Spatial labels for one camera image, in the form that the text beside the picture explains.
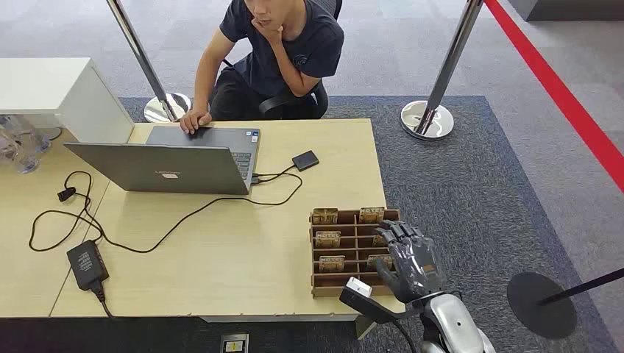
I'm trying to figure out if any thin black device cable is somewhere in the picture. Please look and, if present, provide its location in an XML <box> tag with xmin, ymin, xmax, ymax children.
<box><xmin>251</xmin><ymin>165</ymin><xmax>297</xmax><ymax>185</ymax></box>

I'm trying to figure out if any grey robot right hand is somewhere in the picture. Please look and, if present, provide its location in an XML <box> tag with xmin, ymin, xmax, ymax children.
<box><xmin>375</xmin><ymin>220</ymin><xmax>447</xmax><ymax>304</ymax></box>

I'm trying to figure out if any black stanchion post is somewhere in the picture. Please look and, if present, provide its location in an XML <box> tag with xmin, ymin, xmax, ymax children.
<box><xmin>506</xmin><ymin>266</ymin><xmax>624</xmax><ymax>340</ymax></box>

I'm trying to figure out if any black mains cable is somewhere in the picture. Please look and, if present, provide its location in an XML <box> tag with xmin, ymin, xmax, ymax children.
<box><xmin>92</xmin><ymin>282</ymin><xmax>116</xmax><ymax>321</ymax></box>

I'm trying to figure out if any person's right hand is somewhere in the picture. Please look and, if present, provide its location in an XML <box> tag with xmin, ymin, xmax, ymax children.
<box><xmin>179</xmin><ymin>107</ymin><xmax>213</xmax><ymax>136</ymax></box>

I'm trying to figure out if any floor socket box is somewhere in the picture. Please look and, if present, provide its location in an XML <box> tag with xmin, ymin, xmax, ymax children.
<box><xmin>220</xmin><ymin>333</ymin><xmax>249</xmax><ymax>353</ymax></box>

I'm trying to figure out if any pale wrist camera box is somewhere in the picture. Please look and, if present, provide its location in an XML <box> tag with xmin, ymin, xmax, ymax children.
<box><xmin>345</xmin><ymin>277</ymin><xmax>373</xmax><ymax>299</ymax></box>

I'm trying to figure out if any red barrier belt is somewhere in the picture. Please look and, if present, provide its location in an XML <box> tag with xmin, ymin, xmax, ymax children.
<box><xmin>483</xmin><ymin>0</ymin><xmax>624</xmax><ymax>193</ymax></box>

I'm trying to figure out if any clear plastic water bottle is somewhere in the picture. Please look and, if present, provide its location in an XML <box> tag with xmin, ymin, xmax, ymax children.
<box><xmin>0</xmin><ymin>125</ymin><xmax>41</xmax><ymax>175</ymax></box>
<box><xmin>12</xmin><ymin>115</ymin><xmax>54</xmax><ymax>155</ymax></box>

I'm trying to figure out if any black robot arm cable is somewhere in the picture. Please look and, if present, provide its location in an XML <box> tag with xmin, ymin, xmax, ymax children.
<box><xmin>391</xmin><ymin>320</ymin><xmax>416</xmax><ymax>353</ymax></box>

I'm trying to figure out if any dark grey rug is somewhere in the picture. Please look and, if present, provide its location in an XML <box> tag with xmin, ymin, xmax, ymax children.
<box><xmin>0</xmin><ymin>95</ymin><xmax>620</xmax><ymax>353</ymax></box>

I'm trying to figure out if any wooden card holder rack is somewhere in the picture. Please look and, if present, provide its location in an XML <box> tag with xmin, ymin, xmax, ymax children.
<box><xmin>308</xmin><ymin>208</ymin><xmax>402</xmax><ymax>299</ymax></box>

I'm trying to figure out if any chrome stanchion post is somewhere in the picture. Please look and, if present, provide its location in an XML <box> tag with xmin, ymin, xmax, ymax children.
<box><xmin>400</xmin><ymin>0</ymin><xmax>484</xmax><ymax>142</ymax></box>
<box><xmin>106</xmin><ymin>0</ymin><xmax>193</xmax><ymax>124</ymax></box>

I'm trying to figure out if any white cabinet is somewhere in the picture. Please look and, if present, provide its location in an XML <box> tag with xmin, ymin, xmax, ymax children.
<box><xmin>0</xmin><ymin>57</ymin><xmax>135</xmax><ymax>145</ymax></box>

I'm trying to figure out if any person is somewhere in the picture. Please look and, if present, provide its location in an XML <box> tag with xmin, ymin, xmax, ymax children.
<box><xmin>179</xmin><ymin>0</ymin><xmax>345</xmax><ymax>136</ymax></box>

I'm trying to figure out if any black power adapter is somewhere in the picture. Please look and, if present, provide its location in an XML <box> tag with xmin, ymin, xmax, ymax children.
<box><xmin>65</xmin><ymin>239</ymin><xmax>110</xmax><ymax>292</ymax></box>

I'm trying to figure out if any small black square device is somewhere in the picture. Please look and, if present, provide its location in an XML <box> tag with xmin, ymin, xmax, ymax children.
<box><xmin>291</xmin><ymin>149</ymin><xmax>321</xmax><ymax>172</ymax></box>

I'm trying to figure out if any grey laptop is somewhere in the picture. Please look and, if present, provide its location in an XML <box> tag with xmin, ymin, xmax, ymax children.
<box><xmin>63</xmin><ymin>125</ymin><xmax>262</xmax><ymax>196</ymax></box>

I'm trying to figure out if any long black charger cable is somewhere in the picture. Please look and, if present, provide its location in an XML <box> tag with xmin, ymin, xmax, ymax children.
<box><xmin>28</xmin><ymin>170</ymin><xmax>304</xmax><ymax>255</ymax></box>

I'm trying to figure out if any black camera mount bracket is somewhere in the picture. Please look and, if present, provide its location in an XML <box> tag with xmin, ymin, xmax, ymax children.
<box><xmin>339</xmin><ymin>286</ymin><xmax>424</xmax><ymax>325</ymax></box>

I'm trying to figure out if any person's left hand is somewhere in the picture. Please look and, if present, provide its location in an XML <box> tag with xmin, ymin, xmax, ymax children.
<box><xmin>251</xmin><ymin>18</ymin><xmax>285</xmax><ymax>48</ymax></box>

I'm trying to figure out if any dark grey plinth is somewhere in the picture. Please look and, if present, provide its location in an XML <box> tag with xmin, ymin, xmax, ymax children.
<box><xmin>506</xmin><ymin>0</ymin><xmax>624</xmax><ymax>23</ymax></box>

